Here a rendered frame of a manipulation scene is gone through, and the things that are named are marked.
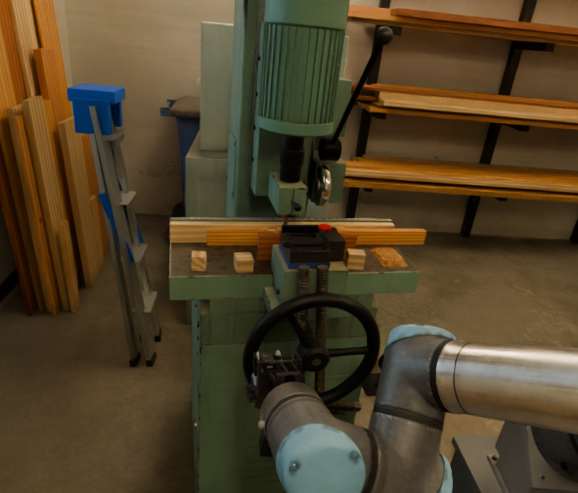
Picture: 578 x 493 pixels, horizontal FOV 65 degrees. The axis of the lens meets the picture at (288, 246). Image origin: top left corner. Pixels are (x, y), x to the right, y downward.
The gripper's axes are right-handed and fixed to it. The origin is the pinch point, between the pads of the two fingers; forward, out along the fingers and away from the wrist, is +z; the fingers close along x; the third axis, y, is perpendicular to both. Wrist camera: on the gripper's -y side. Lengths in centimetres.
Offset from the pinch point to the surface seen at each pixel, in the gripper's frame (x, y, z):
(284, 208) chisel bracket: -9.3, 30.2, 26.4
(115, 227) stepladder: 39, 21, 106
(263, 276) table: -3.2, 15.1, 19.7
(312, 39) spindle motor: -11, 64, 10
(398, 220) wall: -161, 19, 266
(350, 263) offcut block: -24.4, 17.5, 20.6
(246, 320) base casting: -0.1, 4.0, 23.7
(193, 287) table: 12.3, 12.9, 20.4
